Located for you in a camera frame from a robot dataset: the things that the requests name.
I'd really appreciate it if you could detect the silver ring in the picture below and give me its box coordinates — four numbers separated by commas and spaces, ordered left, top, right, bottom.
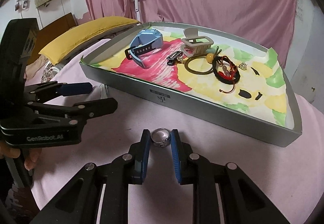
150, 127, 172, 149

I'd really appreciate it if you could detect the blue smart watch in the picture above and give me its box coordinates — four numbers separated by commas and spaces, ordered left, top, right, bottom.
125, 29, 163, 68

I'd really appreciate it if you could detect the black braided bracelet red tassel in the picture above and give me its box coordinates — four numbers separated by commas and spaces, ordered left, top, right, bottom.
212, 56, 241, 93

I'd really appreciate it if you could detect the beige hair claw clip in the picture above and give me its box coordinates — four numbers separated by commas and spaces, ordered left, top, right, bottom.
180, 27, 214, 57

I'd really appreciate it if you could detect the person's left hand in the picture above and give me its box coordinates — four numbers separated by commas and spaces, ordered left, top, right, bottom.
0, 141, 42, 171

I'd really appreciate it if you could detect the white hair clip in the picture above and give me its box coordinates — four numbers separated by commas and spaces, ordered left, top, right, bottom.
100, 84, 109, 100

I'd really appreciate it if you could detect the yellow pillow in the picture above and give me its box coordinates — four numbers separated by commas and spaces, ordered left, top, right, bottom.
39, 16, 139, 65

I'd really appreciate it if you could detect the brown wooden headboard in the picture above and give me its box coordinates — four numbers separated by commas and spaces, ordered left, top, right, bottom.
27, 13, 77, 65

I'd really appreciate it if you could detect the grey shallow cardboard box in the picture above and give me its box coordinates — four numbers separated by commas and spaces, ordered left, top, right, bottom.
80, 22, 303, 147

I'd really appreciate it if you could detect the pink bed sheet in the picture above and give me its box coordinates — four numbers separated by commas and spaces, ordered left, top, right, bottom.
25, 38, 324, 224

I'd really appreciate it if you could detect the colourful painted paper liner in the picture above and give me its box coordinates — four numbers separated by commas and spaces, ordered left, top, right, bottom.
95, 27, 288, 127

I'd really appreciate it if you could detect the white window handle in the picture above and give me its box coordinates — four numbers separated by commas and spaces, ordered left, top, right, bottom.
132, 0, 141, 22

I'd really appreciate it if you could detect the wall calendar sheet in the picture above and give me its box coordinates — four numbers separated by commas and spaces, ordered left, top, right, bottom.
296, 0, 307, 22

